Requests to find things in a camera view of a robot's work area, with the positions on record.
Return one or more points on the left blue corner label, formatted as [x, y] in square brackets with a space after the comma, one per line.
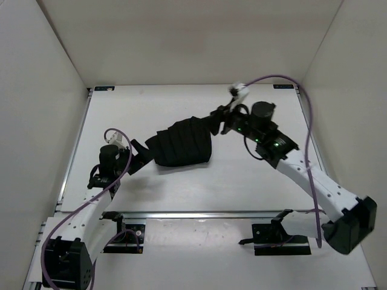
[104, 88]

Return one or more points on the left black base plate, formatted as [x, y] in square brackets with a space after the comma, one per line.
[130, 242]

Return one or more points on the aluminium front rail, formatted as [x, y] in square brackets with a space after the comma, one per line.
[199, 214]

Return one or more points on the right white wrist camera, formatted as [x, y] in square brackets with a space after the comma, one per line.
[238, 91]

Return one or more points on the right blue corner label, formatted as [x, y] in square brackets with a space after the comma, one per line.
[283, 86]

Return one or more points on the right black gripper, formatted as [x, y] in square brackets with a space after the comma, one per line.
[221, 115]

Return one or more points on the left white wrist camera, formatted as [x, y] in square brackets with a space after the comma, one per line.
[116, 139]

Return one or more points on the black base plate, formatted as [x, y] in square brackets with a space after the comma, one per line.
[270, 239]
[130, 242]

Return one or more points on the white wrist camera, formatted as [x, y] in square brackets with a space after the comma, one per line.
[238, 91]
[116, 139]

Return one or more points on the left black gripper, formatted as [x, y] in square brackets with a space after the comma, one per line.
[143, 157]

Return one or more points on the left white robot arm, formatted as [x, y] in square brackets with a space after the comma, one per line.
[69, 254]

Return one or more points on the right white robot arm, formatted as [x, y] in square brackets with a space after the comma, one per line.
[346, 219]

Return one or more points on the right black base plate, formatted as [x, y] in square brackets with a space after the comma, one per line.
[270, 239]

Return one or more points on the black pleated skirt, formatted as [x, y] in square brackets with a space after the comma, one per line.
[185, 143]

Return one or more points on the blue corner label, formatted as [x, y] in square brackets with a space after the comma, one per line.
[104, 88]
[283, 86]

